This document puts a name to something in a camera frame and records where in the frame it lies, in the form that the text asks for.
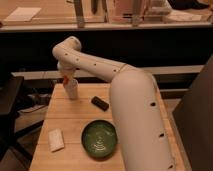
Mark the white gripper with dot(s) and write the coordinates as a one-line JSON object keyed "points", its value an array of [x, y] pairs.
{"points": [[66, 70]]}

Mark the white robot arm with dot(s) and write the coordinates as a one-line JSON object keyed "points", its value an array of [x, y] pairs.
{"points": [[135, 109]]}

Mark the green ceramic bowl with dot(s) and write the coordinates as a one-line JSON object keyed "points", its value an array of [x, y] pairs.
{"points": [[99, 139]]}

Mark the black rectangular block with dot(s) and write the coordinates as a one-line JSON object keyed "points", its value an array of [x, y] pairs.
{"points": [[100, 103]]}

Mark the white sponge block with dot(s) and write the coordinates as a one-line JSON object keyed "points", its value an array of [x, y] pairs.
{"points": [[55, 138]]}

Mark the white paper sheet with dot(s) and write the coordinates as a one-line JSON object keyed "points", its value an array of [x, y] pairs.
{"points": [[22, 14]]}

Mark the dark panel at right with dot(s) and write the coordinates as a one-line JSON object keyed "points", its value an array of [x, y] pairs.
{"points": [[194, 119]]}

